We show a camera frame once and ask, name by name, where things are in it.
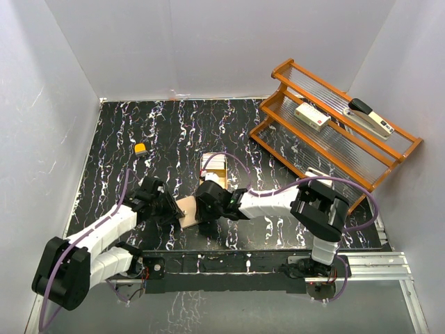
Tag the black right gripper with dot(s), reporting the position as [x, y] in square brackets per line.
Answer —
[202, 215]

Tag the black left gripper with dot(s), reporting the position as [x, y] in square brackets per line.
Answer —
[172, 211]

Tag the beige leather card holder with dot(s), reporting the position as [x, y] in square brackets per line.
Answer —
[188, 207]

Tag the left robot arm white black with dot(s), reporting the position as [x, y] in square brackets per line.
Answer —
[70, 267]

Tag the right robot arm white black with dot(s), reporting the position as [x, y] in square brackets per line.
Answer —
[318, 207]

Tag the beige oval card tray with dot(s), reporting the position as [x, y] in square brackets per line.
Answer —
[222, 173]

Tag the white card stack in tray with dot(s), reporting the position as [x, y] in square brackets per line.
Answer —
[218, 162]

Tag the orange yellow small block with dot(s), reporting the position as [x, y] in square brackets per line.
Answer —
[140, 149]

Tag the orange wooden shelf rack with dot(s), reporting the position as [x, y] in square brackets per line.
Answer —
[342, 148]

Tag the white staples box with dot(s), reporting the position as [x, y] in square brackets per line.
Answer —
[311, 116]

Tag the large black beige stapler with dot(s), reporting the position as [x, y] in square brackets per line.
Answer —
[363, 115]

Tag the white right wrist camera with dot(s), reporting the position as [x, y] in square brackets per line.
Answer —
[211, 176]

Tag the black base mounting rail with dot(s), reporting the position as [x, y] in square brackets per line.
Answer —
[290, 271]

